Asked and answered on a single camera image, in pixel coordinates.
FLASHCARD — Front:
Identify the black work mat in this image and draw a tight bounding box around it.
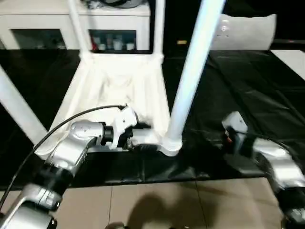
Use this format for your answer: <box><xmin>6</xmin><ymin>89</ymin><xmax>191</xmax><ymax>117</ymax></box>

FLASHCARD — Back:
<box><xmin>0</xmin><ymin>48</ymin><xmax>305</xmax><ymax>191</ymax></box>

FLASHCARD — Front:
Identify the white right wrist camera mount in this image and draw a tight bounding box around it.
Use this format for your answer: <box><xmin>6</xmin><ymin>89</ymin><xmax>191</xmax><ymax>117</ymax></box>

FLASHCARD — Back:
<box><xmin>221</xmin><ymin>111</ymin><xmax>249</xmax><ymax>156</ymax></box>

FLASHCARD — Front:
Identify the round grey appliance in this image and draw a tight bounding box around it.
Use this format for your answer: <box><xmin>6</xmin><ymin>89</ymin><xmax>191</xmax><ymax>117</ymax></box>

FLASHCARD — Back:
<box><xmin>102</xmin><ymin>0</ymin><xmax>142</xmax><ymax>7</ymax></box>

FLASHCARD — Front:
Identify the white plastic table top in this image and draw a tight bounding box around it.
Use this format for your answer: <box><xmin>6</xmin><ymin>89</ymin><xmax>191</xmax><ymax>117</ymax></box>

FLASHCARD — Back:
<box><xmin>34</xmin><ymin>51</ymin><xmax>184</xmax><ymax>161</ymax></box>

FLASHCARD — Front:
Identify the white plastic table leg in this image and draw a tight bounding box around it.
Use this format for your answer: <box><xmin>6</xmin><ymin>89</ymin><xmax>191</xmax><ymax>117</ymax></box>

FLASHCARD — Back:
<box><xmin>67</xmin><ymin>0</ymin><xmax>93</xmax><ymax>58</ymax></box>
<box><xmin>167</xmin><ymin>0</ymin><xmax>226</xmax><ymax>144</ymax></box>
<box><xmin>153</xmin><ymin>0</ymin><xmax>167</xmax><ymax>58</ymax></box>
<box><xmin>0</xmin><ymin>65</ymin><xmax>49</xmax><ymax>146</ymax></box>

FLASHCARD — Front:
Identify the black cabinet with gold label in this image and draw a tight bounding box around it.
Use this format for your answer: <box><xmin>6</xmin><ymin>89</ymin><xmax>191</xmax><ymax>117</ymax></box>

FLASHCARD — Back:
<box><xmin>163</xmin><ymin>0</ymin><xmax>223</xmax><ymax>51</ymax></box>

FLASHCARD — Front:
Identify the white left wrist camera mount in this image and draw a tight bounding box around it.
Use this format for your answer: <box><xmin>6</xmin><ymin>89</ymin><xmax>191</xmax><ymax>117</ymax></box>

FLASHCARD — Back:
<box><xmin>111</xmin><ymin>104</ymin><xmax>138</xmax><ymax>150</ymax></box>

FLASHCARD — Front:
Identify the grey cushion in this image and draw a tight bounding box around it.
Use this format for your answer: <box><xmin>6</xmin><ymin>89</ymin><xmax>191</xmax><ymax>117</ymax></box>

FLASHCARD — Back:
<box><xmin>209</xmin><ymin>13</ymin><xmax>279</xmax><ymax>52</ymax></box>

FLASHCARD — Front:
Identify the white flat panel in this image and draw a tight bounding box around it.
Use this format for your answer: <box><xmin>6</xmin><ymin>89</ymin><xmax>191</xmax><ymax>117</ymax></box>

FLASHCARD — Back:
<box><xmin>270</xmin><ymin>49</ymin><xmax>305</xmax><ymax>81</ymax></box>

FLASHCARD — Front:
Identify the black bar with red light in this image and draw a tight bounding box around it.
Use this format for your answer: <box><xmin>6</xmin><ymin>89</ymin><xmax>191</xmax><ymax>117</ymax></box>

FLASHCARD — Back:
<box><xmin>272</xmin><ymin>40</ymin><xmax>305</xmax><ymax>45</ymax></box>

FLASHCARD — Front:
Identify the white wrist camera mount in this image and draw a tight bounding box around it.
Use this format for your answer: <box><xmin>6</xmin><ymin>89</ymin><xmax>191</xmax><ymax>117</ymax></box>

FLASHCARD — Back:
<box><xmin>111</xmin><ymin>104</ymin><xmax>138</xmax><ymax>150</ymax></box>
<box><xmin>221</xmin><ymin>111</ymin><xmax>249</xmax><ymax>156</ymax></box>

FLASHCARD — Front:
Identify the white sideboard with glass doors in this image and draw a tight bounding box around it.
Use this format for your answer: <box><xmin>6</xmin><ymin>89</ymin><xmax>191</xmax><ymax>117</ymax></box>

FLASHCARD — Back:
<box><xmin>0</xmin><ymin>0</ymin><xmax>151</xmax><ymax>51</ymax></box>

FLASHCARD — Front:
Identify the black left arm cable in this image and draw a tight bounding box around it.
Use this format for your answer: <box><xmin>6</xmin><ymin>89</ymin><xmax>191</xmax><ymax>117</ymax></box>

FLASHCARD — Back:
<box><xmin>0</xmin><ymin>104</ymin><xmax>127</xmax><ymax>211</ymax></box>

